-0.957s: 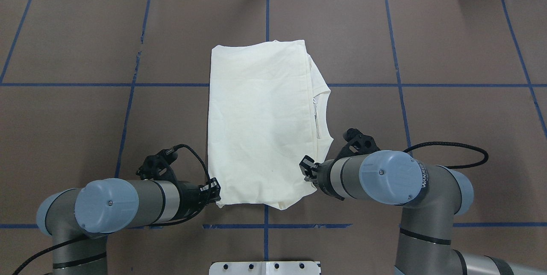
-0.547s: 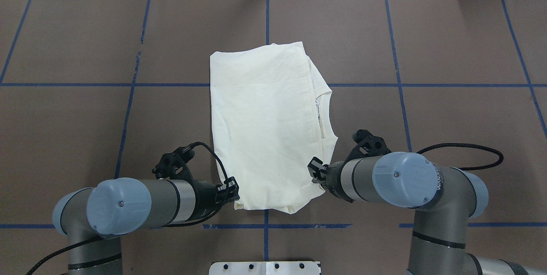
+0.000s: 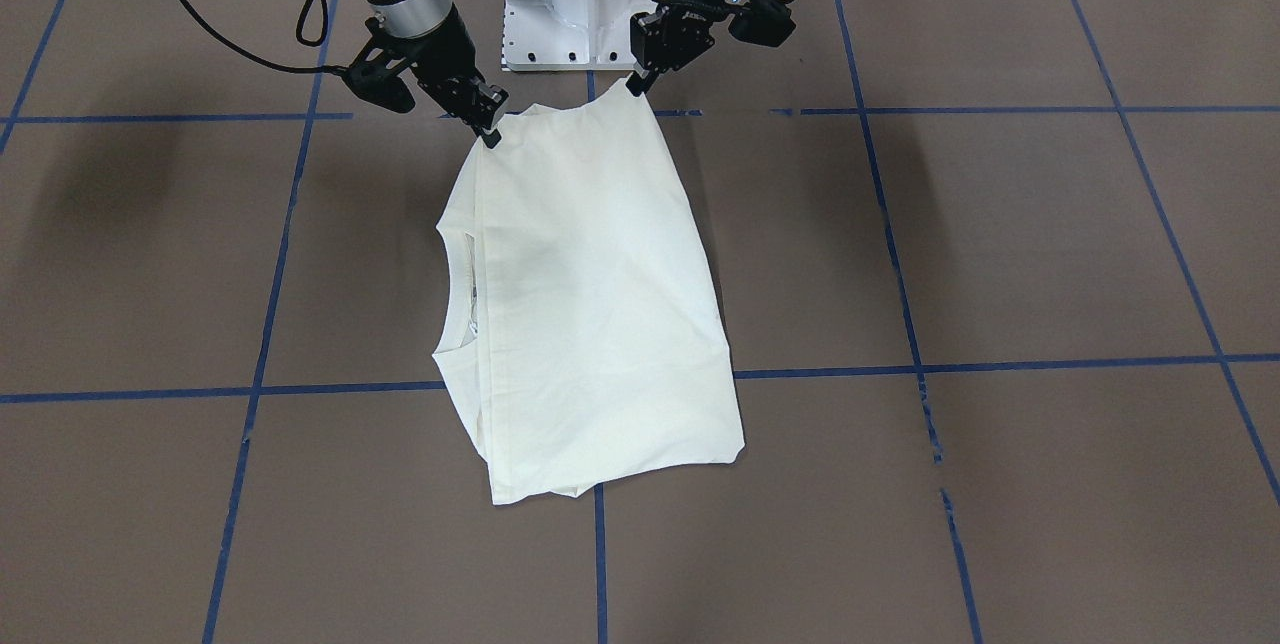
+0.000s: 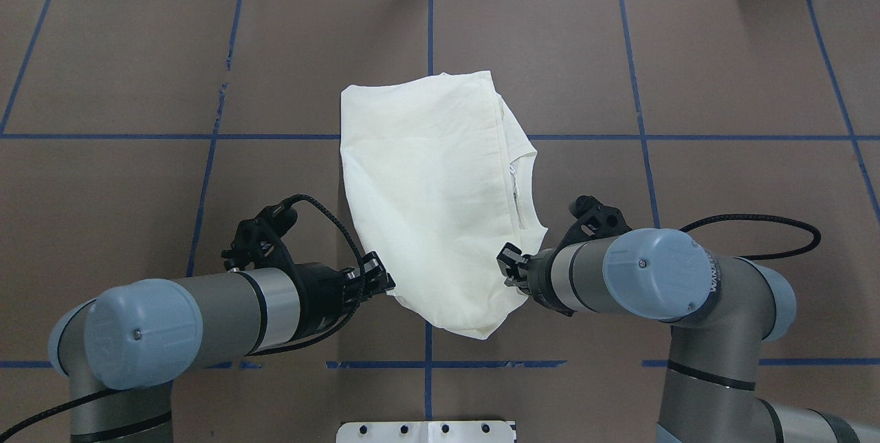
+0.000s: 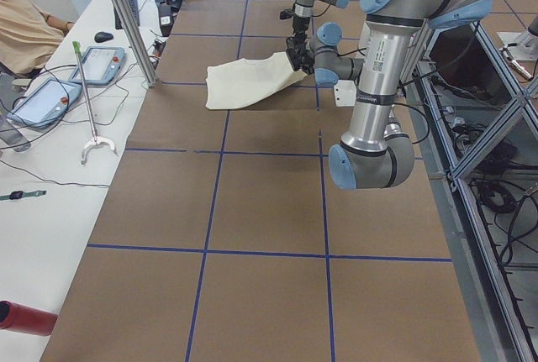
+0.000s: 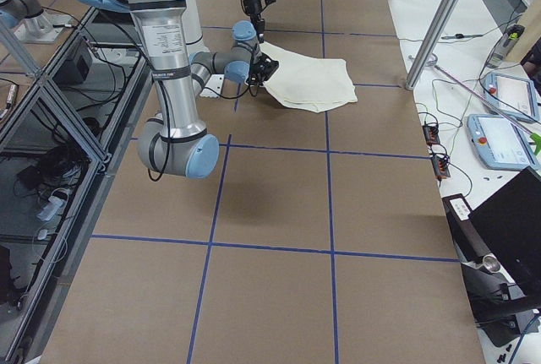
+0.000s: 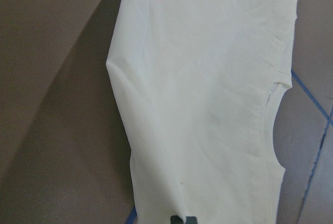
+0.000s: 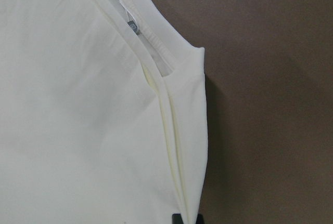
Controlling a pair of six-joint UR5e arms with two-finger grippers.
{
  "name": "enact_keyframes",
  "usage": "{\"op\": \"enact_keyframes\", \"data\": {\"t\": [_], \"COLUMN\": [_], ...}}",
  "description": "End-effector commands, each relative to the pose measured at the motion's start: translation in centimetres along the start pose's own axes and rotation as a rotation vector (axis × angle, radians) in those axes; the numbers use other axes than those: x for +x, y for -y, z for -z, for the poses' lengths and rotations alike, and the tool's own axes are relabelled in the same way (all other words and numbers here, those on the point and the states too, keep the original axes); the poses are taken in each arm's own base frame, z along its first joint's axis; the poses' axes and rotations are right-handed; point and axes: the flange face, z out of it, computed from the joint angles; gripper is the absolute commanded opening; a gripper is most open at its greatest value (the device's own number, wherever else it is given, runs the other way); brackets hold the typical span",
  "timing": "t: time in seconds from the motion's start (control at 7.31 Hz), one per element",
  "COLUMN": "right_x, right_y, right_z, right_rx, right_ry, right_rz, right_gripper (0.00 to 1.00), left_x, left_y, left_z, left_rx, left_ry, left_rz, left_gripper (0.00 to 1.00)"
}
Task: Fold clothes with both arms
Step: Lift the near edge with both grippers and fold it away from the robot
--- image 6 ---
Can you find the green strap wristwatch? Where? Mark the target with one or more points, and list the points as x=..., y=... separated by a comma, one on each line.
x=460, y=37

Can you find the orange black connector module near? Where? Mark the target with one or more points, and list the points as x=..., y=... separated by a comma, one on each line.
x=440, y=164

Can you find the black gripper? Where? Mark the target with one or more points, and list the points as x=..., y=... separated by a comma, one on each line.
x=254, y=8
x=259, y=65

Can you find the orange black connector module far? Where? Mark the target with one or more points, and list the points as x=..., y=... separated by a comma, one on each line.
x=431, y=133

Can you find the teach pendant far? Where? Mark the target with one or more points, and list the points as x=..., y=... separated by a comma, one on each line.
x=512, y=95

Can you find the cream long-sleeve printed shirt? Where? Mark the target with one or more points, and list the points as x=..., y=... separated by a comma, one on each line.
x=308, y=83

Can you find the teach pendant near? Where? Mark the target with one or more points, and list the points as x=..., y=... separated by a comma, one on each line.
x=499, y=144

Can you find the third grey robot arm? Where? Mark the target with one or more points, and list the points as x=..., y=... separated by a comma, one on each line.
x=31, y=22

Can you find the aluminium frame post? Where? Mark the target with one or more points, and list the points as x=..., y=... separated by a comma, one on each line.
x=430, y=40

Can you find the orange black connector module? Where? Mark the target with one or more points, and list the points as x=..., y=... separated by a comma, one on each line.
x=440, y=164
x=431, y=133

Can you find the teach pendant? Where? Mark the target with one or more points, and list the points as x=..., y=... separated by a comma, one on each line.
x=499, y=144
x=512, y=95

